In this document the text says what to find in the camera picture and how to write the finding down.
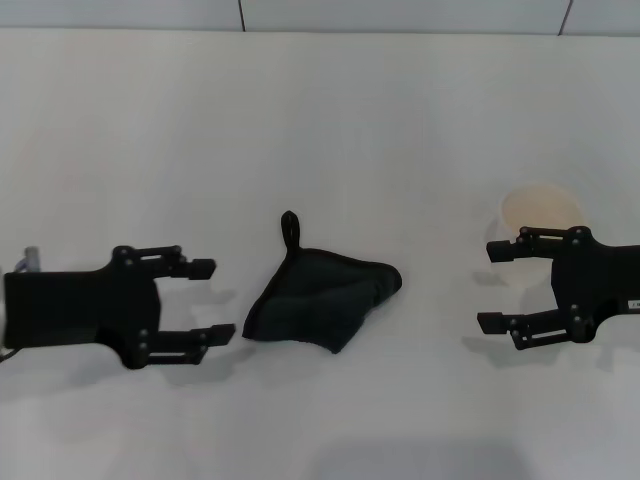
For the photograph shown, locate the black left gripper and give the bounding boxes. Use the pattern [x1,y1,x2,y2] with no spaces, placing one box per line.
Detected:
[3,244,237,371]

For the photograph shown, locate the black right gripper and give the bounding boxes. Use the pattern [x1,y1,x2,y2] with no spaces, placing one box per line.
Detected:
[477,226,640,352]

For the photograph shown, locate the white paper cup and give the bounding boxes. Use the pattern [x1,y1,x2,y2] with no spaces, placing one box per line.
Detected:
[492,182,584,282]

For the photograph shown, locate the dark blue rag with loop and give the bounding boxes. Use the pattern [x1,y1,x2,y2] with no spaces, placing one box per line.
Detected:
[242,209,404,356]

